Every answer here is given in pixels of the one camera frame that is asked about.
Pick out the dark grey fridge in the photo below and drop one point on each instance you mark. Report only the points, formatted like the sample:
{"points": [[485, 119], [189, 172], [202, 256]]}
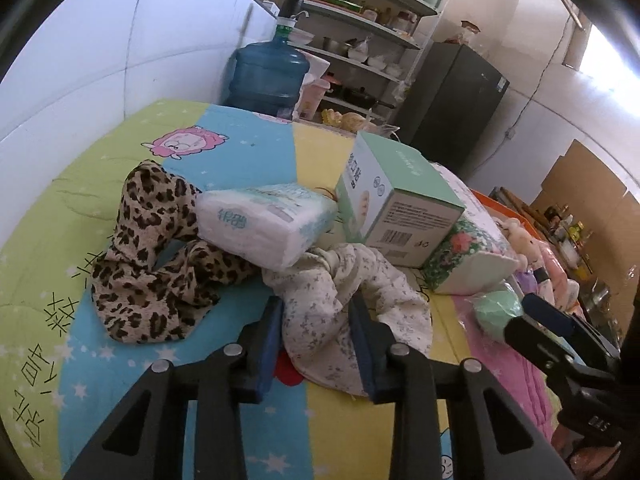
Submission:
{"points": [[450, 100]]}

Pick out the black white water pump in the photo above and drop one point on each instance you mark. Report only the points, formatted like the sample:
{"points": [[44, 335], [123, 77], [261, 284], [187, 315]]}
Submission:
{"points": [[290, 10]]}

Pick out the cluster of condiment bottles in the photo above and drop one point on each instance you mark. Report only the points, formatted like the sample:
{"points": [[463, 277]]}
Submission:
{"points": [[567, 230]]}

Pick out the grey metal shelf rack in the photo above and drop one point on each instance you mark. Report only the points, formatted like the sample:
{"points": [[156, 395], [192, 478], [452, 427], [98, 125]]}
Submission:
{"points": [[360, 15]]}

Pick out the yellow food bundle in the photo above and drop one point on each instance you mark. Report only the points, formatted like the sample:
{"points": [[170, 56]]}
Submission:
{"points": [[342, 119]]}

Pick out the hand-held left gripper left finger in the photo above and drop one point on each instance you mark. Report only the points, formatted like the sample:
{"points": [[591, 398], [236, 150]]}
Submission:
{"points": [[267, 350]]}

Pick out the clear plastic bag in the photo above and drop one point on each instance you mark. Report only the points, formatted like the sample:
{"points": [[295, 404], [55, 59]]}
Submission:
{"points": [[382, 125]]}

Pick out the stack of white bowls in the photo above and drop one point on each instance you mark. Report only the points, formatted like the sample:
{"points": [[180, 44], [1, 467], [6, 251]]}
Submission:
{"points": [[301, 37]]}

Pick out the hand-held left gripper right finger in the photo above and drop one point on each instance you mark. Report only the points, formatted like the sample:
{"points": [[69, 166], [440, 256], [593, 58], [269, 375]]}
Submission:
{"points": [[365, 355]]}

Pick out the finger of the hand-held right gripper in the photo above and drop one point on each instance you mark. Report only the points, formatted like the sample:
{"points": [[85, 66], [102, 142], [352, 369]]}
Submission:
{"points": [[530, 340], [547, 310]]}

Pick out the blue water jug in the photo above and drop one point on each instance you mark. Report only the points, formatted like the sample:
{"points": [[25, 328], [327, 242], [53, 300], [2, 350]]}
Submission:
{"points": [[265, 75]]}

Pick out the green white carton box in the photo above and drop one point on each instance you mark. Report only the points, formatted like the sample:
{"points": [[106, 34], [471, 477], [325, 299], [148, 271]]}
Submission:
{"points": [[400, 175]]}

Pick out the small bright window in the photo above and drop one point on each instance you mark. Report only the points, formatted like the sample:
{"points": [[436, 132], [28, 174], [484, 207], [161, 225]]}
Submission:
{"points": [[590, 50]]}

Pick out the leopard print cloth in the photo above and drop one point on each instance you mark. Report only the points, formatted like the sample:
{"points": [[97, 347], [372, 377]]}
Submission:
{"points": [[145, 260]]}

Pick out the plush doll purple dress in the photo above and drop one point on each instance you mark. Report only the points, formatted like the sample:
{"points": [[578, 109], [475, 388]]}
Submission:
{"points": [[520, 240]]}

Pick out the floral tissue box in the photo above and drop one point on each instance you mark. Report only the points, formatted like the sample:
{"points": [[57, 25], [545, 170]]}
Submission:
{"points": [[465, 245]]}

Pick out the white soft tissue pack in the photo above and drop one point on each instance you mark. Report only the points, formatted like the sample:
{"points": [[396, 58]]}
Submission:
{"points": [[260, 220]]}

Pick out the orange rimmed flat box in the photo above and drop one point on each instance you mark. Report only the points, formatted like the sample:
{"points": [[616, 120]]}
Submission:
{"points": [[492, 205]]}

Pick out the brown cardboard sheet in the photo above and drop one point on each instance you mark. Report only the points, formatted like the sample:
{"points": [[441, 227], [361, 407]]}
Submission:
{"points": [[590, 175]]}

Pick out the white floral cloth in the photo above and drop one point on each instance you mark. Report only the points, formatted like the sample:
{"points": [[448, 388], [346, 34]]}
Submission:
{"points": [[320, 310]]}

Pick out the mint green makeup sponge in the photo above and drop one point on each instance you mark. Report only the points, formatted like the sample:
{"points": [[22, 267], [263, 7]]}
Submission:
{"points": [[495, 310]]}

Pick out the black frying pan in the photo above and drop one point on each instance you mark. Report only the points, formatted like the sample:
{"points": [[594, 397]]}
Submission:
{"points": [[365, 99]]}

